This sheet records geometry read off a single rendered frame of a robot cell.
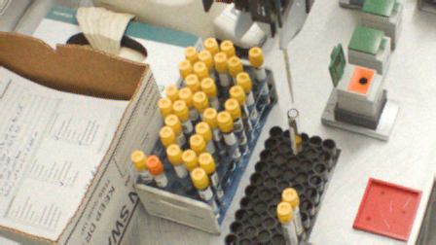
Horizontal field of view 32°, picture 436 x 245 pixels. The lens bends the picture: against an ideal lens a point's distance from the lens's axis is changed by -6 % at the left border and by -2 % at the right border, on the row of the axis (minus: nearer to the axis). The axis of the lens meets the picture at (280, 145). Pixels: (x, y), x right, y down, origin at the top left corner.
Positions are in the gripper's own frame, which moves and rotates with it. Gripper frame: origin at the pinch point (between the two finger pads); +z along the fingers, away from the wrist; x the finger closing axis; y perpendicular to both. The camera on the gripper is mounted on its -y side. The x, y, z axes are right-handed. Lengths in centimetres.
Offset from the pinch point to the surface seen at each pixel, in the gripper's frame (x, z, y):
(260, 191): -2.5, 23.6, 6.7
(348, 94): 4.4, 18.9, -6.3
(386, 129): 9.2, 24.5, -6.4
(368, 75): 6.0, 18.3, -9.3
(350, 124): 4.7, 24.6, -5.8
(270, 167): -2.5, 23.6, 3.4
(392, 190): 12.1, 25.7, 0.9
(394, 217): 13.3, 25.7, 4.4
